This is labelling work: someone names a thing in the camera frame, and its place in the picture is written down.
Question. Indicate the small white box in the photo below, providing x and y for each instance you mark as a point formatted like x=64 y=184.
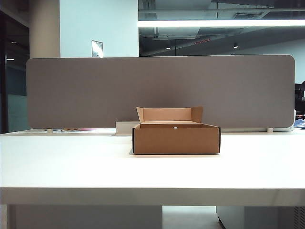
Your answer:
x=124 y=127

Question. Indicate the brown open cardboard box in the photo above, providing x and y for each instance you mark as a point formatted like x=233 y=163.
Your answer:
x=176 y=142

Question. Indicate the white divider bracket foot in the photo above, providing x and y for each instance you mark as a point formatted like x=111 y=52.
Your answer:
x=269 y=130
x=49 y=130

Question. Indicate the white desk support panel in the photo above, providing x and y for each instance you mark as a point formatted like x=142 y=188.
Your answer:
x=83 y=217

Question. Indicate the blue patterned cloth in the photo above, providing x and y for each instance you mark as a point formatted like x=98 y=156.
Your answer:
x=299 y=123

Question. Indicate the red ceiling sign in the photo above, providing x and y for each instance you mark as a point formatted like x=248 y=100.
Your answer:
x=202 y=41

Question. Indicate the framed wall notice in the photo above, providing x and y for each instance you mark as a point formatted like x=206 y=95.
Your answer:
x=97 y=48

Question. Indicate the grey fabric desk divider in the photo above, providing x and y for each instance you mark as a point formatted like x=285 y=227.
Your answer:
x=95 y=90

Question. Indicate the long ceiling light strip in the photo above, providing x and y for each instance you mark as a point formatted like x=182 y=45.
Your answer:
x=214 y=23

